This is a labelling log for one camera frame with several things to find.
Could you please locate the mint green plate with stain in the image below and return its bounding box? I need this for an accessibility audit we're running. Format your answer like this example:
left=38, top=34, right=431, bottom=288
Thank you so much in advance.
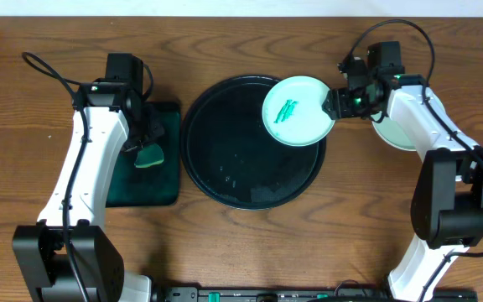
left=370, top=94, right=448, bottom=153

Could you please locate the green yellow sponge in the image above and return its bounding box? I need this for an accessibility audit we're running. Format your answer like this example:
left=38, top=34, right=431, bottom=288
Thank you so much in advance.
left=134, top=143, right=164, bottom=169

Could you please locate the round black tray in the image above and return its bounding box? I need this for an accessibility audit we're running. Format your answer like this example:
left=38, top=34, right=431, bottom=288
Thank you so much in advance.
left=180, top=75, right=326, bottom=210

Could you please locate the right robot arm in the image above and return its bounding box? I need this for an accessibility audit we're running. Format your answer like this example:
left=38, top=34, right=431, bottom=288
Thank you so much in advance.
left=322, top=80, right=483, bottom=301

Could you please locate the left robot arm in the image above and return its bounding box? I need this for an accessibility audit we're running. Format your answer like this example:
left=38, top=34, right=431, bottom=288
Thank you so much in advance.
left=12, top=93, right=153, bottom=301

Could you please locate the black rectangular water tray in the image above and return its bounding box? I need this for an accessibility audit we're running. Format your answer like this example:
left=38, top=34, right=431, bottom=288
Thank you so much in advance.
left=106, top=102, right=180, bottom=207

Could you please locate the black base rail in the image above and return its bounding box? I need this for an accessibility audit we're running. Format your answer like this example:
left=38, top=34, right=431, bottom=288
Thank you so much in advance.
left=153, top=286, right=479, bottom=302

